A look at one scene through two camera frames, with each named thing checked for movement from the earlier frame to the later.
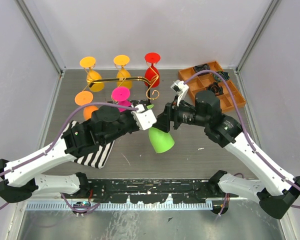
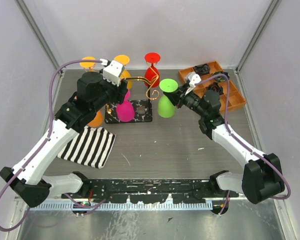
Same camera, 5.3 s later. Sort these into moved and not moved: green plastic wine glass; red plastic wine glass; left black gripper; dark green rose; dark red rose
Moved: left black gripper; green plastic wine glass
Not moved: red plastic wine glass; dark red rose; dark green rose
